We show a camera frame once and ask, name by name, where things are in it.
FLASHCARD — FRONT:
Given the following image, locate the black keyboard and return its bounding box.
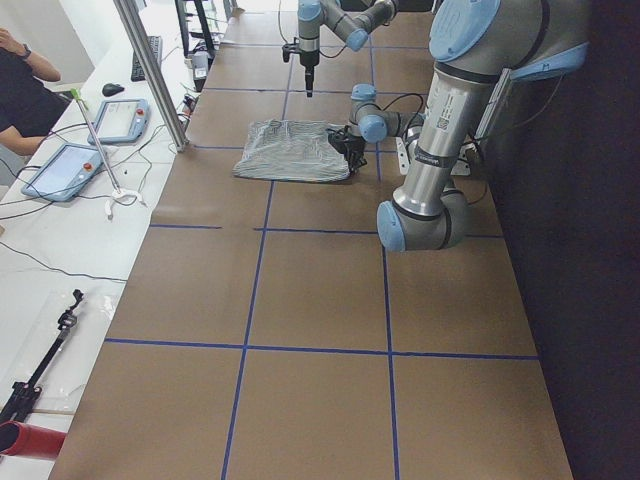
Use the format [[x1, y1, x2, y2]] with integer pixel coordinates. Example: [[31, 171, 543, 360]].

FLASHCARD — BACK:
[[130, 34, 164, 84]]

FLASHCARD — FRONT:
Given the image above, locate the blue teach pendant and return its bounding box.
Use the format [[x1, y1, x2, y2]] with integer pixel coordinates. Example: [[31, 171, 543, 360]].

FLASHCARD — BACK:
[[94, 99, 150, 145], [21, 143, 102, 202]]

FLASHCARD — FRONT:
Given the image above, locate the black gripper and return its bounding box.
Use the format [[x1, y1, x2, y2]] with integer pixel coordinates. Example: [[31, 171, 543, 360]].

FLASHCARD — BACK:
[[282, 40, 319, 98], [327, 125, 366, 173]]

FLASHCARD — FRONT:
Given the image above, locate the white grabber stick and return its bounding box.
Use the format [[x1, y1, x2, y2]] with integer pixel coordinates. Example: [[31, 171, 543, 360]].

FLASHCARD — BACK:
[[71, 88, 146, 221]]

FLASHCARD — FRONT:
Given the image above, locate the black computer mouse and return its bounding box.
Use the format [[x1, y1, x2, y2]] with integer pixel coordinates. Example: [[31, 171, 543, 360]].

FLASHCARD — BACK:
[[101, 83, 125, 97]]

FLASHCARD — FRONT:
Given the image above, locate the navy white striped polo shirt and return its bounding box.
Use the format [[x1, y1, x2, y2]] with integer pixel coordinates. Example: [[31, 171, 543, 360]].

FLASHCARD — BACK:
[[232, 119, 350, 183]]

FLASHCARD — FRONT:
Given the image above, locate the red cylinder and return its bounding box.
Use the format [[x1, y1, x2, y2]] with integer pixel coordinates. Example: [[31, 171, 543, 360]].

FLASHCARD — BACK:
[[1, 421, 66, 460]]

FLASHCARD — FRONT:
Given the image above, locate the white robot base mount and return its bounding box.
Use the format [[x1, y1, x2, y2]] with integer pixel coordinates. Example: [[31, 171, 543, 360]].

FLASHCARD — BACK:
[[395, 137, 477, 176]]

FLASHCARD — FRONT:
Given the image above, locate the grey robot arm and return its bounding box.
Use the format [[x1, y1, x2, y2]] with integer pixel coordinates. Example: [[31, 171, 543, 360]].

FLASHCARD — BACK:
[[328, 1, 591, 252], [282, 0, 400, 98]]

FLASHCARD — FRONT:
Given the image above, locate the person in dark shirt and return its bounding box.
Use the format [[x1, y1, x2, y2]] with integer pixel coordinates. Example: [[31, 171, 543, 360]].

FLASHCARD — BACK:
[[1, 29, 70, 157]]

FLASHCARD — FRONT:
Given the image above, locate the near blue teach pendant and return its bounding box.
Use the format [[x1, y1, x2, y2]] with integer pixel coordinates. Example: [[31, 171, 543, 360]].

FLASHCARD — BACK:
[[21, 143, 102, 202]]

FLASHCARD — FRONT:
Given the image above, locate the far blue teach pendant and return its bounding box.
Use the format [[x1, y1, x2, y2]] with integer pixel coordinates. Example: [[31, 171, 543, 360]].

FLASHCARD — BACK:
[[94, 99, 150, 145]]

